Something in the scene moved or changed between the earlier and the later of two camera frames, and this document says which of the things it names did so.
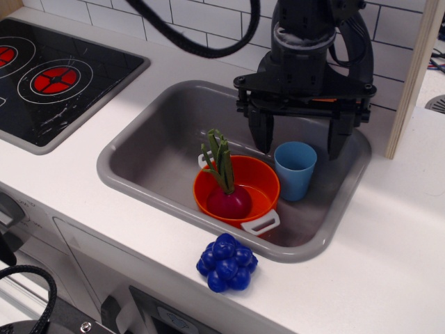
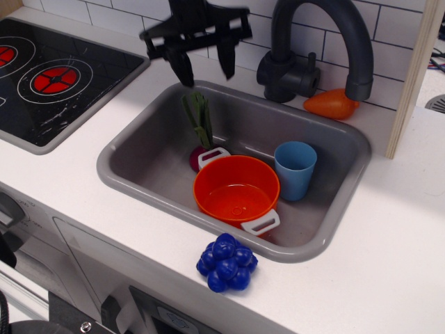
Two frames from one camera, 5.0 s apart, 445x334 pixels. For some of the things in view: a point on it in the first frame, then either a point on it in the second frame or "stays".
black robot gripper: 303,85 -> 195,25
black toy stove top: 55,85 stays
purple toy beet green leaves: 233,201 -> 196,105
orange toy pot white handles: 237,190 stays
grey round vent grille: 437,103 stays
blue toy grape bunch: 227,264 stays
